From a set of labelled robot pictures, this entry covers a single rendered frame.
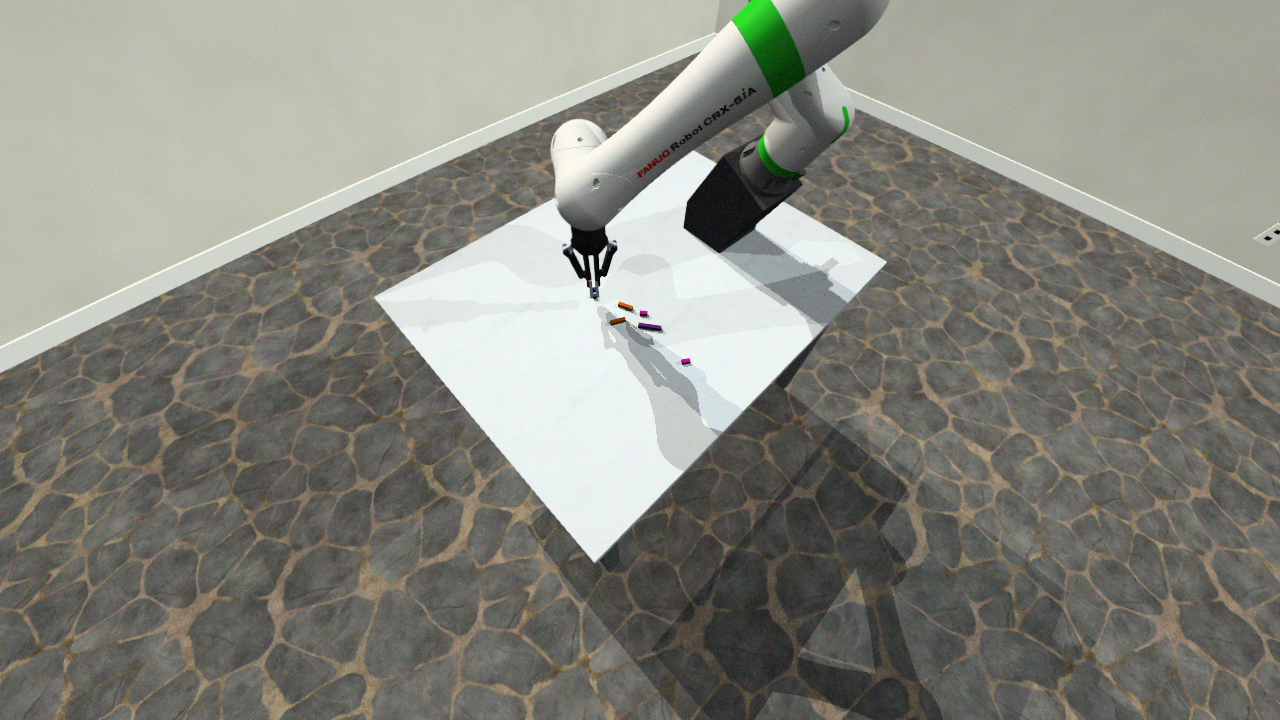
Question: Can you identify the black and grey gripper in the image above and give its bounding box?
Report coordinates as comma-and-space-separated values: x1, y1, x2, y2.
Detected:
563, 225, 618, 299

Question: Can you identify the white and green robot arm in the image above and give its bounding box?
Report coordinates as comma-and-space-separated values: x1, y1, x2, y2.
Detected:
550, 0, 890, 231

